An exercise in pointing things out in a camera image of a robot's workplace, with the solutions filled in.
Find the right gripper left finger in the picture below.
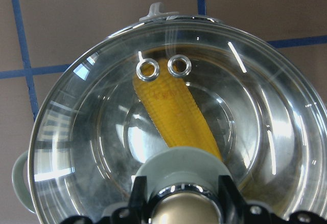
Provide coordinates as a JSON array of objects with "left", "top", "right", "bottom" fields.
[{"left": 61, "top": 176, "right": 147, "bottom": 223}]

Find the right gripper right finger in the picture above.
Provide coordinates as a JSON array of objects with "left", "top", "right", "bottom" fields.
[{"left": 218, "top": 175, "right": 326, "bottom": 223}]

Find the yellow corn cob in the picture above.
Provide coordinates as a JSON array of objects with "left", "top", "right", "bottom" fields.
[{"left": 133, "top": 55, "right": 222, "bottom": 159}]

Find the glass pot lid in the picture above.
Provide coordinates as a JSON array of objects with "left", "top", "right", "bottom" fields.
[{"left": 27, "top": 16, "right": 327, "bottom": 224}]

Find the pale green steel pot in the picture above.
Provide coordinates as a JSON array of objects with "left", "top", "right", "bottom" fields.
[{"left": 11, "top": 2, "right": 327, "bottom": 224}]

